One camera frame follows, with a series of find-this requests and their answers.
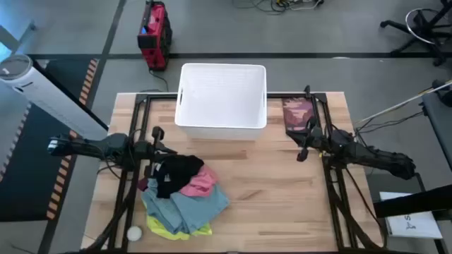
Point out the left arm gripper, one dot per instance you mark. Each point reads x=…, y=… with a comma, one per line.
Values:
x=150, y=150

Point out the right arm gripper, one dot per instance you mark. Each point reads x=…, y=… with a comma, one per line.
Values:
x=316, y=139

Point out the black garment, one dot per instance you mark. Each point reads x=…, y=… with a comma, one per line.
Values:
x=178, y=171

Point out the pink garment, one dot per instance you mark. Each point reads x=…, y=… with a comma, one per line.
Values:
x=203, y=183

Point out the small blue-grey garment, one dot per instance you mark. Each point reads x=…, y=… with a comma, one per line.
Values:
x=155, y=204

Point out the large blue-grey garment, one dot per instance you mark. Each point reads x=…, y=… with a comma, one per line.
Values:
x=197, y=208

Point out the white perforated plastic basket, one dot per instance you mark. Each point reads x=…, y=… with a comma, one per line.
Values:
x=219, y=95

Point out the yellow garment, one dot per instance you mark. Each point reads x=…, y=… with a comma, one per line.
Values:
x=162, y=231

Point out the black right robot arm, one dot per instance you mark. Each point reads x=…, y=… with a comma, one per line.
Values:
x=370, y=157

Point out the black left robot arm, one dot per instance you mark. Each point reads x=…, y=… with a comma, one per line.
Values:
x=106, y=145

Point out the white round puck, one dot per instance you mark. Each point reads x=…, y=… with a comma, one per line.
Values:
x=134, y=233

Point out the dark grey floor panel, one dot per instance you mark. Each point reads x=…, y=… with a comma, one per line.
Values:
x=392, y=181

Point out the white pole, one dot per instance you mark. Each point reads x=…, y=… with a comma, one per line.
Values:
x=399, y=104

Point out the red and black toolbox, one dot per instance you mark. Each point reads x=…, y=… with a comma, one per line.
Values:
x=155, y=35

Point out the black hazard-striped floor mat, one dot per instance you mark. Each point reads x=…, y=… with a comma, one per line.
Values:
x=70, y=74
x=28, y=176

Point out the white tower fan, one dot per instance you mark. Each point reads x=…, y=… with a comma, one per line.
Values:
x=53, y=95

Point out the black blurred bar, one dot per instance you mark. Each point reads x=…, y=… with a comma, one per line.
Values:
x=413, y=202

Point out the grey bench with black edge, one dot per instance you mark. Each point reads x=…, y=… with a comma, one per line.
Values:
x=439, y=116

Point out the white paper sheet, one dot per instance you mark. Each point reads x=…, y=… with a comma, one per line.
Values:
x=413, y=225

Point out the black office stool base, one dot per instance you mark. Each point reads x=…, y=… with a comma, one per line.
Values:
x=429, y=24

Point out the black metal rig frame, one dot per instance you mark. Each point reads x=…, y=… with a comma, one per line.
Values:
x=159, y=96

